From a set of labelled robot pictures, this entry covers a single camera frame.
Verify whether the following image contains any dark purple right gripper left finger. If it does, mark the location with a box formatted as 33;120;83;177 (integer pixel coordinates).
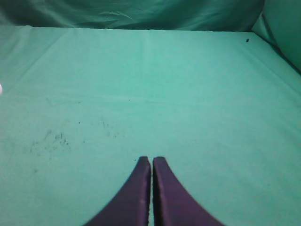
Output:
85;156;151;226

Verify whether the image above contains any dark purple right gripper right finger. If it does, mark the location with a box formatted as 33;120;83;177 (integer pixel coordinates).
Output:
152;156;223;226

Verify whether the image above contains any green table cloth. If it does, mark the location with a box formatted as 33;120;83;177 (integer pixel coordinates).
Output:
0;25;301;226

